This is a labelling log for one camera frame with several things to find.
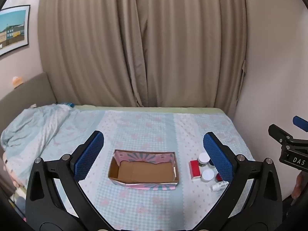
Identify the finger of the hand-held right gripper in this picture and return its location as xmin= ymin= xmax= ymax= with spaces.
xmin=293 ymin=116 xmax=308 ymax=133
xmin=268 ymin=124 xmax=294 ymax=146

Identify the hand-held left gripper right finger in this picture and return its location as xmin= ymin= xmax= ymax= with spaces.
xmin=192 ymin=132 xmax=283 ymax=230

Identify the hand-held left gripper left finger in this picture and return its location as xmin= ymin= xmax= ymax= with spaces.
xmin=25 ymin=130 xmax=113 ymax=230

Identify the green jar with white lid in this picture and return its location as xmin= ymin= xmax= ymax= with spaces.
xmin=198 ymin=153 xmax=211 ymax=167

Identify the pale jar with white lid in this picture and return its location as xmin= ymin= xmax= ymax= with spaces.
xmin=201 ymin=169 xmax=215 ymax=183

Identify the red box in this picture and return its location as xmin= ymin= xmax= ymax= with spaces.
xmin=189 ymin=160 xmax=202 ymax=180

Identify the small white bottle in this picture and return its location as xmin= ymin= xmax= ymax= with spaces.
xmin=210 ymin=181 xmax=228 ymax=192

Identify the patterned cardboard box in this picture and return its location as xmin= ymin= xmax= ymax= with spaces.
xmin=108 ymin=149 xmax=180 ymax=190

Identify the person's right hand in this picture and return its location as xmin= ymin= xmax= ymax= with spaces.
xmin=291 ymin=172 xmax=308 ymax=206

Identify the light blue duvet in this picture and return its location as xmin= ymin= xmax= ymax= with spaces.
xmin=0 ymin=103 xmax=75 ymax=186

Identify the pale green mattress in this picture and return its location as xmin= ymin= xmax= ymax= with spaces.
xmin=73 ymin=105 xmax=224 ymax=114

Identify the grey headboard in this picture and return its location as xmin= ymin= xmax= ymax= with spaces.
xmin=0 ymin=72 xmax=58 ymax=133

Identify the framed wall poster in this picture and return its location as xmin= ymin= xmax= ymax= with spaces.
xmin=0 ymin=4 xmax=31 ymax=57

